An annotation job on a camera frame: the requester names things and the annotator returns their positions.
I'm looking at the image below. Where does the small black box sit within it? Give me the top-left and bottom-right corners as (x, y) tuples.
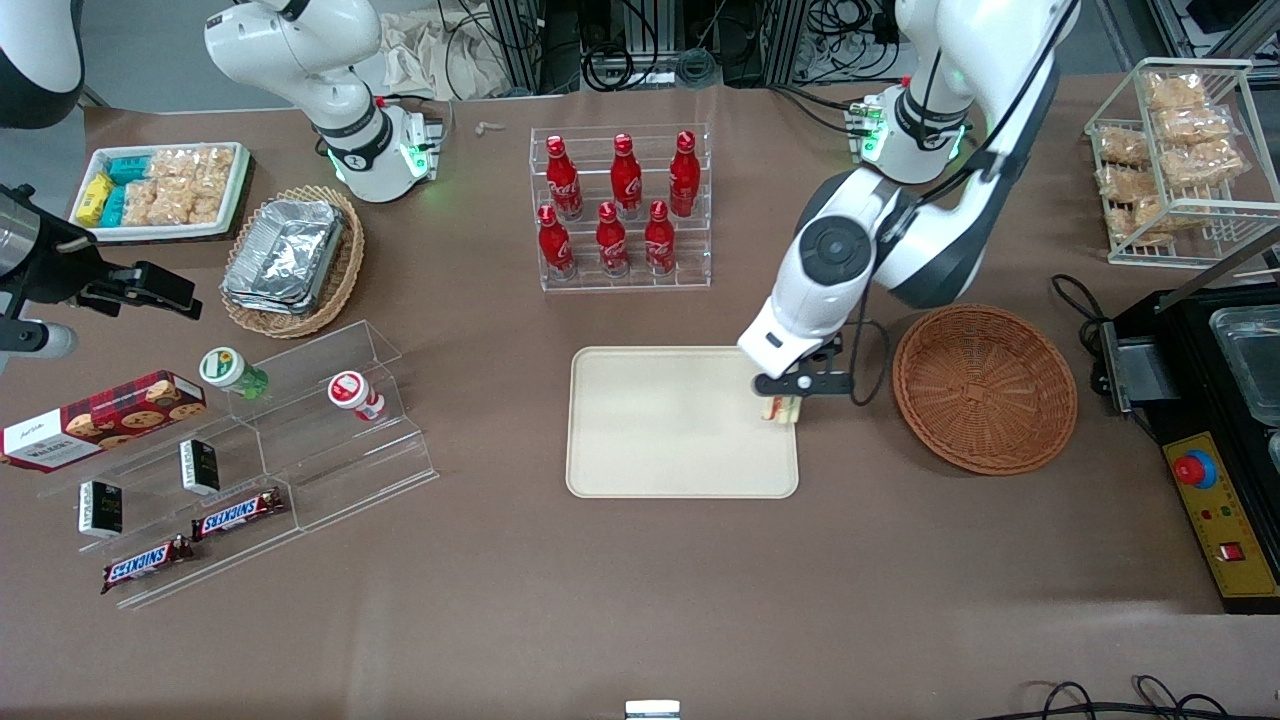
(179, 438), (221, 496)
(78, 480), (124, 540)

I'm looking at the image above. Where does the clear acrylic bottle rack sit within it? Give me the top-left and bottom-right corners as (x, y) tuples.
(529, 124), (712, 293)

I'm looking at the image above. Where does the aluminium frame post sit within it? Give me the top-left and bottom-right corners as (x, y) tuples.
(486, 0), (547, 97)

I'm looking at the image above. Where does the black machine cable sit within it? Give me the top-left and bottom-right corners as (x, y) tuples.
(1050, 273), (1113, 353)

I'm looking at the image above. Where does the yellow snack packet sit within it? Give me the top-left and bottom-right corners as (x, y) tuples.
(75, 172), (115, 228)

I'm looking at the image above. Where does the red tartan cookie box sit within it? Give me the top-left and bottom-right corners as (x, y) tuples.
(0, 370), (208, 473)

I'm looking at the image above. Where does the white wire rack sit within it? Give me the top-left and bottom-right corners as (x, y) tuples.
(1085, 57), (1280, 269)

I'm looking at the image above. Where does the red capped small bottle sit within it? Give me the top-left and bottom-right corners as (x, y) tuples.
(327, 370), (387, 424)

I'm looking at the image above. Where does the light oval wicker basket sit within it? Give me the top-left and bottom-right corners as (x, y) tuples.
(220, 185), (366, 340)

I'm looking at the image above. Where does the green capped small bottle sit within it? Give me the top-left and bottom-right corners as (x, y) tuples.
(199, 346), (271, 400)

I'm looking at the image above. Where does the clear glass container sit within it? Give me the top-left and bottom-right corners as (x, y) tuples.
(1208, 305), (1280, 427)

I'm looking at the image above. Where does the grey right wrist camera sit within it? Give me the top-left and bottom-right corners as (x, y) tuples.
(0, 320), (80, 362)

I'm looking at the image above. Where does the brown round wicker basket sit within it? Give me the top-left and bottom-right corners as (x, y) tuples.
(892, 304), (1079, 476)

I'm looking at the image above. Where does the black machine housing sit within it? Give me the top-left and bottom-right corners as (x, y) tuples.
(1100, 285), (1280, 614)

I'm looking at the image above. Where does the clear acrylic step display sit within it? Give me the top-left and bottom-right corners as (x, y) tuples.
(38, 320), (441, 611)

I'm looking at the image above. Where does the Snickers chocolate bar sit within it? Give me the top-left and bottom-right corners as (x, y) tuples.
(100, 535), (196, 596)
(190, 488), (286, 542)

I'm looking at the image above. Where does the clear bag of pastries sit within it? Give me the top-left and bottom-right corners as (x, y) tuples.
(1155, 105), (1234, 147)
(1120, 195), (1217, 246)
(1097, 164), (1162, 202)
(1165, 140), (1250, 190)
(1095, 127), (1152, 167)
(1143, 71), (1209, 112)

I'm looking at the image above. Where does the stack of foil trays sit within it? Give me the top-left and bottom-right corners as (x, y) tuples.
(221, 198), (347, 317)

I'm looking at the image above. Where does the black cable on table edge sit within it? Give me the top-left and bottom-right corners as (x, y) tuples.
(1000, 675), (1280, 720)

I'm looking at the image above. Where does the grey metal bracket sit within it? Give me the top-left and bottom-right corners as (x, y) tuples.
(1100, 322), (1182, 414)

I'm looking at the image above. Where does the yellow control panel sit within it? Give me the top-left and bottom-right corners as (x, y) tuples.
(1163, 432), (1280, 599)

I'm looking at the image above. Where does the white rectangular snack tray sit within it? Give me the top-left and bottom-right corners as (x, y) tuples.
(68, 142), (252, 244)

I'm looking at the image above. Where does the beige plastic tray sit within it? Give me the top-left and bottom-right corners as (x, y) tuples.
(566, 346), (801, 500)

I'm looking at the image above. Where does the red cola bottle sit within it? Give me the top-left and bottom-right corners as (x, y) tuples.
(644, 199), (677, 276)
(669, 130), (701, 218)
(610, 132), (644, 219)
(545, 135), (584, 222)
(537, 203), (578, 280)
(596, 201), (630, 278)

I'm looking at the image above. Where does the black background cable bundle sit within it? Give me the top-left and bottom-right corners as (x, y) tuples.
(578, 0), (901, 93)

